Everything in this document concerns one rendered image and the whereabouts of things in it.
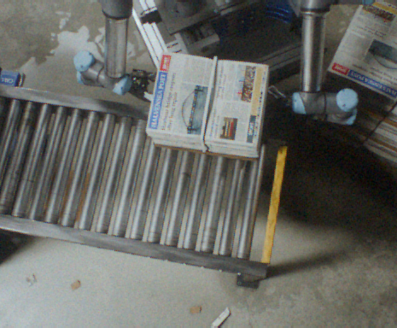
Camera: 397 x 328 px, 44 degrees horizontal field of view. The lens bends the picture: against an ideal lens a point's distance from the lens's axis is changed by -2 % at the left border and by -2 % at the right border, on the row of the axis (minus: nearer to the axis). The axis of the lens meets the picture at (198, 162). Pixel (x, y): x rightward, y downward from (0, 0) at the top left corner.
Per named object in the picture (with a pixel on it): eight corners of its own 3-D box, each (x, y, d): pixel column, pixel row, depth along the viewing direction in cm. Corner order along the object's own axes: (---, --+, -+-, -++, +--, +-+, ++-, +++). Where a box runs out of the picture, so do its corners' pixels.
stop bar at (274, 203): (288, 146, 183) (288, 145, 181) (270, 265, 172) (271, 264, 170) (278, 145, 183) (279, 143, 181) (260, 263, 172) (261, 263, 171)
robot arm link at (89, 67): (105, 58, 176) (112, 71, 186) (79, 44, 178) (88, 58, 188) (92, 76, 174) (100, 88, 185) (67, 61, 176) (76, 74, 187)
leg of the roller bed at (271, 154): (270, 176, 262) (284, 137, 196) (268, 187, 260) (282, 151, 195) (259, 174, 262) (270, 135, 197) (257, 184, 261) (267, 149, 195)
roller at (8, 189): (41, 104, 198) (37, 99, 193) (9, 219, 186) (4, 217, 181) (30, 102, 198) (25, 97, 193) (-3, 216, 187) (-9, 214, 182)
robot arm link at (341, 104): (328, 108, 167) (322, 119, 177) (361, 108, 166) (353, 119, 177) (326, 86, 169) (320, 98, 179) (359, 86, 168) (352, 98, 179)
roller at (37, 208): (72, 108, 196) (68, 104, 191) (42, 225, 185) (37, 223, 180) (60, 107, 197) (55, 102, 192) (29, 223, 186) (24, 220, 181)
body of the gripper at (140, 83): (143, 88, 183) (112, 84, 185) (147, 97, 192) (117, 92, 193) (148, 69, 185) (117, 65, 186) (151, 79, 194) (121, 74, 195)
